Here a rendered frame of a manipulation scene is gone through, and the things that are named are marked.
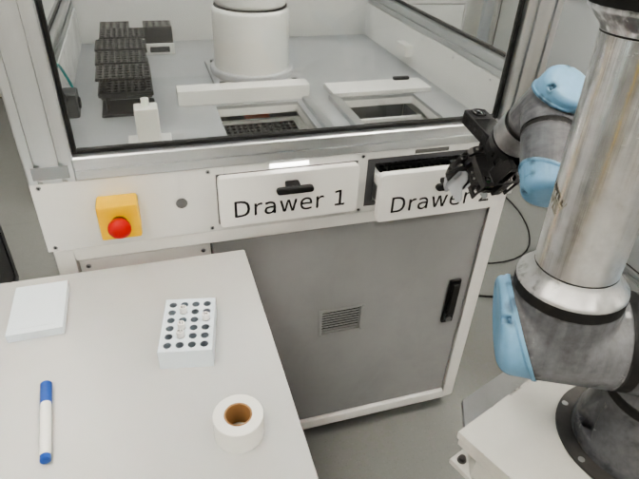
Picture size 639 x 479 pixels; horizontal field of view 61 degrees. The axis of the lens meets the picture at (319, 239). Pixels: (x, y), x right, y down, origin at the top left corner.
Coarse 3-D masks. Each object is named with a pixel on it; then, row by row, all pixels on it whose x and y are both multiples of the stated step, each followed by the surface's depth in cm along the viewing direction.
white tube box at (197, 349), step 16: (176, 304) 93; (192, 304) 93; (208, 304) 94; (176, 320) 89; (192, 320) 90; (208, 320) 89; (160, 336) 86; (176, 336) 86; (192, 336) 87; (208, 336) 86; (160, 352) 83; (176, 352) 83; (192, 352) 84; (208, 352) 84; (160, 368) 85; (176, 368) 85
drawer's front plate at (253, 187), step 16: (224, 176) 103; (240, 176) 104; (256, 176) 104; (272, 176) 105; (288, 176) 106; (304, 176) 107; (320, 176) 108; (336, 176) 110; (352, 176) 111; (224, 192) 104; (240, 192) 105; (256, 192) 106; (272, 192) 107; (320, 192) 111; (352, 192) 113; (224, 208) 106; (240, 208) 107; (272, 208) 109; (288, 208) 111; (320, 208) 113; (336, 208) 114; (352, 208) 115; (224, 224) 108; (240, 224) 109
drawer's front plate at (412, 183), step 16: (384, 176) 106; (400, 176) 108; (416, 176) 109; (432, 176) 110; (384, 192) 109; (400, 192) 110; (416, 192) 111; (432, 192) 112; (448, 192) 114; (464, 192) 115; (384, 208) 111; (416, 208) 114; (432, 208) 115; (448, 208) 116; (464, 208) 118
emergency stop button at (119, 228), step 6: (114, 222) 95; (120, 222) 95; (126, 222) 96; (108, 228) 95; (114, 228) 95; (120, 228) 96; (126, 228) 96; (114, 234) 96; (120, 234) 96; (126, 234) 97
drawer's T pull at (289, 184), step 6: (294, 180) 107; (288, 186) 104; (294, 186) 104; (300, 186) 105; (306, 186) 105; (312, 186) 105; (282, 192) 104; (288, 192) 104; (294, 192) 104; (300, 192) 105; (306, 192) 106
